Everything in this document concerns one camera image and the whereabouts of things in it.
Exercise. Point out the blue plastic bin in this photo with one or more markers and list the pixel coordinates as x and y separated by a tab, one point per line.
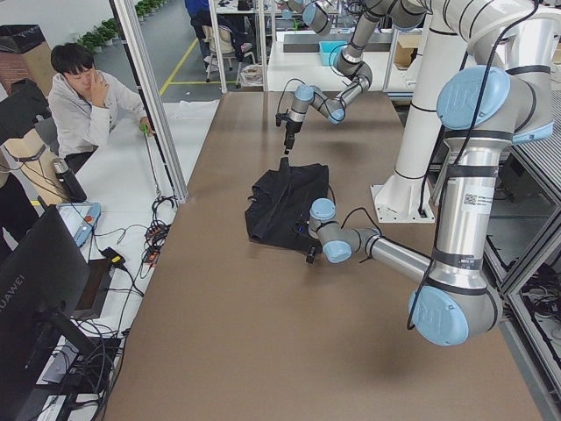
328	51

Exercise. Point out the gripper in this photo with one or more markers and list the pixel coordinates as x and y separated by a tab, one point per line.
303	230
291	127

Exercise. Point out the cardboard box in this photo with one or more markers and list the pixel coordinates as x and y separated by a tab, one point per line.
406	50

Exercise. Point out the orange USB hub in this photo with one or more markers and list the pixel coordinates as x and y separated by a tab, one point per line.
155	238

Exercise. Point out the seated man in hoodie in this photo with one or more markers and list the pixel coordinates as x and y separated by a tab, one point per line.
84	102

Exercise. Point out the reacher grabber stick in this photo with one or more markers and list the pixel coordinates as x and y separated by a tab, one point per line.
151	162

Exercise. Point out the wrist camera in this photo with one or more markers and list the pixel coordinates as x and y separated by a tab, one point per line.
301	228
280	118

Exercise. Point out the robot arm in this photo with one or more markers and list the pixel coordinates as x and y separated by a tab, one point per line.
483	110
406	15

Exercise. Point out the black power adapter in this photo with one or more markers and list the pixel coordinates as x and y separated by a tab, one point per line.
117	259

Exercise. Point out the aluminium frame post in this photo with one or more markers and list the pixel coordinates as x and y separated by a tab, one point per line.
128	28

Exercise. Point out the blue teach pendant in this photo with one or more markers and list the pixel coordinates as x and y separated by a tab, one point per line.
80	219

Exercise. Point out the black Huawei monitor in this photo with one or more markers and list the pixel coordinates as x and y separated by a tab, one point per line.
42	281

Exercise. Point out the black water bottle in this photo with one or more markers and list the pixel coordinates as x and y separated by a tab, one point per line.
66	177

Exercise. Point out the black graphic t-shirt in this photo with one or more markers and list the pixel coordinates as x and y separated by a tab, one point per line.
281	198

